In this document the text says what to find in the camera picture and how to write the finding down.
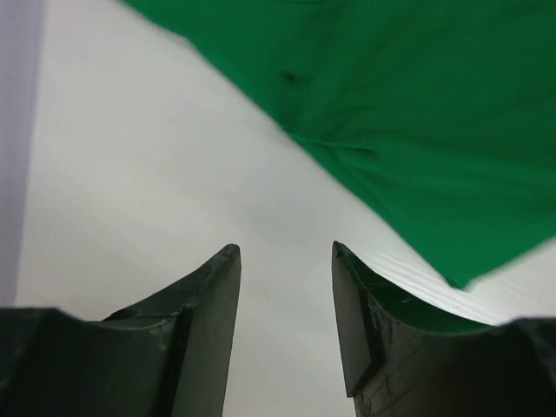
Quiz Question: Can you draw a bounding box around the green t shirt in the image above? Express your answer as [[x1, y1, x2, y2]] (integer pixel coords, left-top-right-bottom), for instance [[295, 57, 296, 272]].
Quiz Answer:
[[131, 1, 555, 288]]

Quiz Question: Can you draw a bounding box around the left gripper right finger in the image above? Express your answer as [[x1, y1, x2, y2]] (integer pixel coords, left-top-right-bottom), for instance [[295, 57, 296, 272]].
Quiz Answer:
[[332, 242, 500, 416]]

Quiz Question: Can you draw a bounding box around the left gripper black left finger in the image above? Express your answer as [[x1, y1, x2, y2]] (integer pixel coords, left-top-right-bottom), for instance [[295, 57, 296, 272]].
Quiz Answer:
[[106, 244, 242, 416]]

